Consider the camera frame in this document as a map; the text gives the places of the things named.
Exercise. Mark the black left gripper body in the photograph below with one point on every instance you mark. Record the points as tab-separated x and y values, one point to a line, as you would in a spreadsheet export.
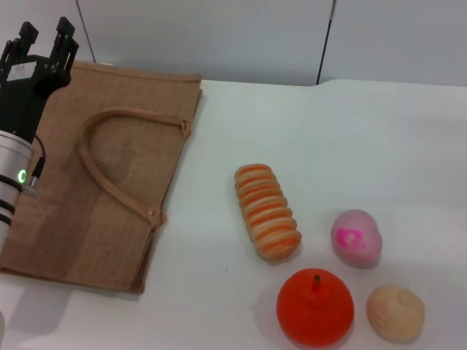
22	102

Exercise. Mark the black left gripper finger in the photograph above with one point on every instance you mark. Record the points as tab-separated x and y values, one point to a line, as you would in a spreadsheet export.
25	40
63	47

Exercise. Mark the brown burlap tote bag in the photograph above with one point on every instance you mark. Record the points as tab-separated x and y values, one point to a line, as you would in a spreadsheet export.
109	226

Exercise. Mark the orange striped bread loaf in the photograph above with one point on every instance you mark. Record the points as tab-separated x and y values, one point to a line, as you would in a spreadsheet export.
266	215

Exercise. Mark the tan egg yolk pastry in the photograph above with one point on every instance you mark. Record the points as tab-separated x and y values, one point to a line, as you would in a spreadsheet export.
396	313

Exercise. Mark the pink steamed bun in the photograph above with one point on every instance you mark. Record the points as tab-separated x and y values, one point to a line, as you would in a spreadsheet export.
355	237

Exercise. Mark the red orange persimmon toy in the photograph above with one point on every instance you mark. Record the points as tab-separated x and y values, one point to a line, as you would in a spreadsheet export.
313	313

